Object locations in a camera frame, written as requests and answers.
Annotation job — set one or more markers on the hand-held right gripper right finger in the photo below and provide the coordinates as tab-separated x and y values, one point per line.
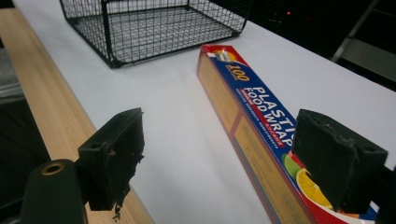
333	161

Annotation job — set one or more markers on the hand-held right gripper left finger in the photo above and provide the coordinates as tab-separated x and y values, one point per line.
109	161

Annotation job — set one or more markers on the plastic wrap box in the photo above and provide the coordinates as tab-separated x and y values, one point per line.
258	130

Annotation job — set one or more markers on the metal stand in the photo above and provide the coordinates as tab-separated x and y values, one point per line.
364	40

